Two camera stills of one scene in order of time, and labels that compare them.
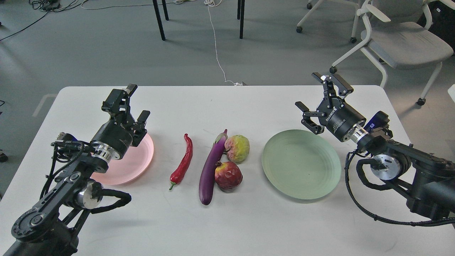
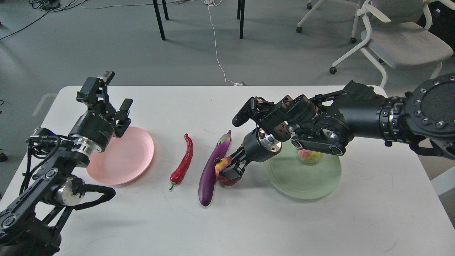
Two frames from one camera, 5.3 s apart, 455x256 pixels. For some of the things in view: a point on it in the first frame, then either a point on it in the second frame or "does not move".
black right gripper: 339,117 to 259,146
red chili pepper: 178,173 does not move
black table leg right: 242,19 does not move
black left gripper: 115,138 to 95,129
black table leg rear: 165,10 does not move
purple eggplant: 207,176 does not move
